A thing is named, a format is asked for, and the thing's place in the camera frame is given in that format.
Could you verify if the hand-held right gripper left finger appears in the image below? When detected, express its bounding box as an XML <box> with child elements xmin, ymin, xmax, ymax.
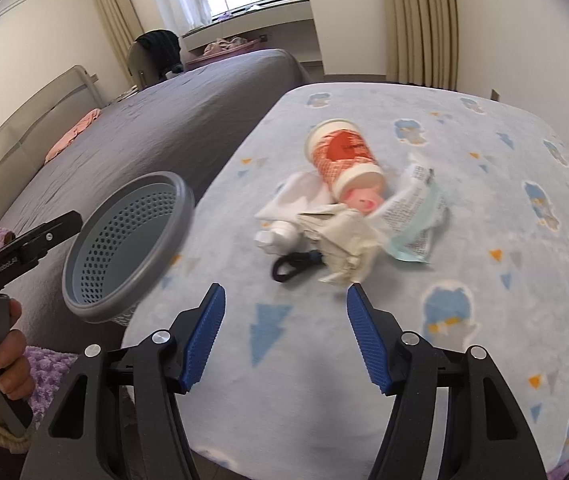
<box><xmin>19</xmin><ymin>284</ymin><xmax>226</xmax><ymax>480</ymax></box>

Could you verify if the beige paper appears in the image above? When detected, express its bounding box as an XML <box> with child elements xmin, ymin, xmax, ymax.
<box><xmin>299</xmin><ymin>207</ymin><xmax>380</xmax><ymax>288</ymax></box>

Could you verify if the white window sill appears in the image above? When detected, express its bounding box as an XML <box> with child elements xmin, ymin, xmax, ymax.
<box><xmin>182</xmin><ymin>0</ymin><xmax>325</xmax><ymax>63</ymax></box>

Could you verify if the chair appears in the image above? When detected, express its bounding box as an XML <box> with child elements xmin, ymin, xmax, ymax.
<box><xmin>128</xmin><ymin>30</ymin><xmax>182</xmax><ymax>86</ymax></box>

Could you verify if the purple fuzzy clothing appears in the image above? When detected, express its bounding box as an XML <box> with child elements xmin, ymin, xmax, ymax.
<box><xmin>27</xmin><ymin>347</ymin><xmax>80</xmax><ymax>423</ymax></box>

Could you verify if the pile of clothes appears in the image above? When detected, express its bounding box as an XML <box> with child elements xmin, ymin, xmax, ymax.
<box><xmin>203</xmin><ymin>36</ymin><xmax>248</xmax><ymax>56</ymax></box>

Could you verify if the black hair tie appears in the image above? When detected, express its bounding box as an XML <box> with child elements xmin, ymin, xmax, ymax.
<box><xmin>271</xmin><ymin>250</ymin><xmax>325</xmax><ymax>282</ymax></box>

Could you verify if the white tissue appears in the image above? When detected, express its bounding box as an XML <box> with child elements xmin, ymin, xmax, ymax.
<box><xmin>254</xmin><ymin>172</ymin><xmax>338</xmax><ymax>256</ymax></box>

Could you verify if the beige curtain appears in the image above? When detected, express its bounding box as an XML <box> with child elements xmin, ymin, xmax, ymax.
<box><xmin>87</xmin><ymin>0</ymin><xmax>145</xmax><ymax>93</ymax></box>
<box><xmin>387</xmin><ymin>0</ymin><xmax>460</xmax><ymax>92</ymax></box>

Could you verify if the person's left hand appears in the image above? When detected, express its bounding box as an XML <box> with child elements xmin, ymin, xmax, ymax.
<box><xmin>0</xmin><ymin>299</ymin><xmax>36</xmax><ymax>402</ymax></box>

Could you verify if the black garment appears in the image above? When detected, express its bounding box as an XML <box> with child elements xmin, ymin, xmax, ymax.
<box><xmin>137</xmin><ymin>30</ymin><xmax>182</xmax><ymax>73</ymax></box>

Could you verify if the grey bed headboard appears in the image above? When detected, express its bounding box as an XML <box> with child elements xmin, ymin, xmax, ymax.
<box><xmin>0</xmin><ymin>65</ymin><xmax>102</xmax><ymax>211</ymax></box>

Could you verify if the white and green mask packet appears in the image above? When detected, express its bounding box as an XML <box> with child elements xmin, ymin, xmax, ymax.
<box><xmin>377</xmin><ymin>152</ymin><xmax>449</xmax><ymax>263</ymax></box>

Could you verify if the red and white paper cup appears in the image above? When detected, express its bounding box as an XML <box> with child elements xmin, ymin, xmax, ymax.
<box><xmin>305</xmin><ymin>119</ymin><xmax>385</xmax><ymax>213</ymax></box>

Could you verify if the grey bed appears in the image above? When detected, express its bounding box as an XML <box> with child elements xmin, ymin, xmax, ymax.
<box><xmin>0</xmin><ymin>49</ymin><xmax>313</xmax><ymax>241</ymax></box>

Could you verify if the grey perforated waste basket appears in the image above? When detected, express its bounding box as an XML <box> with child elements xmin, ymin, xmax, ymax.
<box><xmin>62</xmin><ymin>171</ymin><xmax>195</xmax><ymax>329</ymax></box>

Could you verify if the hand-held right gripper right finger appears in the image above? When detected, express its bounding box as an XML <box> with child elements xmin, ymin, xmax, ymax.
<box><xmin>347</xmin><ymin>284</ymin><xmax>548</xmax><ymax>480</ymax></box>

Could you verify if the pink basin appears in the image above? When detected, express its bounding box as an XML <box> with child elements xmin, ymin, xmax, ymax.
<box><xmin>184</xmin><ymin>42</ymin><xmax>260</xmax><ymax>68</ymax></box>

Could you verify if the pink cloth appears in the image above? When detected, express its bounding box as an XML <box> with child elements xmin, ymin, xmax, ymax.
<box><xmin>44</xmin><ymin>109</ymin><xmax>102</xmax><ymax>163</ymax></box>

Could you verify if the light blue printed blanket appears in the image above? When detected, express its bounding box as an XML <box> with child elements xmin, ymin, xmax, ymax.
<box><xmin>119</xmin><ymin>81</ymin><xmax>569</xmax><ymax>478</ymax></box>

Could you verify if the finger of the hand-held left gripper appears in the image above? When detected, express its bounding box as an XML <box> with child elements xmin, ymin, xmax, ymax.
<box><xmin>19</xmin><ymin>211</ymin><xmax>84</xmax><ymax>261</ymax></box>

